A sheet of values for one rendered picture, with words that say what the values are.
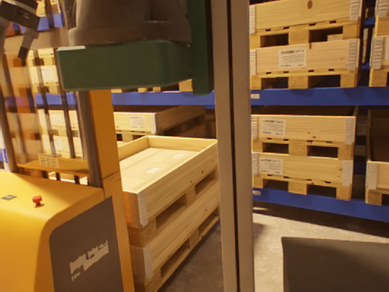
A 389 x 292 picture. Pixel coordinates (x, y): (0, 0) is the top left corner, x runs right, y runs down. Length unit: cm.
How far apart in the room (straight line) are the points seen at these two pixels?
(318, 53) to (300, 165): 91
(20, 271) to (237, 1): 127
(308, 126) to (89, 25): 239
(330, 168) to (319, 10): 122
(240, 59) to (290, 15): 217
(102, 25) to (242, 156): 33
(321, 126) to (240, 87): 217
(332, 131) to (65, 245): 207
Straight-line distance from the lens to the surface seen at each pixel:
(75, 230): 148
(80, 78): 46
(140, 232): 186
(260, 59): 274
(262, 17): 277
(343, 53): 264
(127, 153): 288
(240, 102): 56
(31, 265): 144
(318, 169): 280
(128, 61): 43
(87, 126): 152
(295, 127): 274
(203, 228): 266
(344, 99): 267
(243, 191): 61
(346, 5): 266
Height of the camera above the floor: 144
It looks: 13 degrees down
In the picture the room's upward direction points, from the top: 4 degrees counter-clockwise
